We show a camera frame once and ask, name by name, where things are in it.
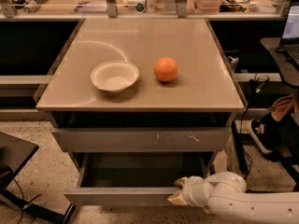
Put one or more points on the black round desk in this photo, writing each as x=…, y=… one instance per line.
x=288, y=72

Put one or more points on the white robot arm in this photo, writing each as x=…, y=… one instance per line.
x=224, y=194

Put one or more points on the open laptop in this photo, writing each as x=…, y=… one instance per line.
x=290, y=37

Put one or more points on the grey drawer cabinet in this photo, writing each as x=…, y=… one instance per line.
x=204, y=94

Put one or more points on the grey drawer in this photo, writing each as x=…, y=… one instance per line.
x=142, y=139
x=137, y=179

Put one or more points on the black sneaker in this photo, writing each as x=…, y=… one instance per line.
x=257, y=133

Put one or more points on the white wrapped gripper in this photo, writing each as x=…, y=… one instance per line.
x=189, y=190

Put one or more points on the black side table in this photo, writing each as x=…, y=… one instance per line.
x=15, y=153

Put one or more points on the orange ball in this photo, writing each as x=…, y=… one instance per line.
x=166, y=69

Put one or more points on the white cloth bag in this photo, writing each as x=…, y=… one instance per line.
x=220, y=163

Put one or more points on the grey top drawer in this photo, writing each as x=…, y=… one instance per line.
x=142, y=139

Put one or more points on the white paper bowl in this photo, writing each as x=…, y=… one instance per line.
x=114, y=76

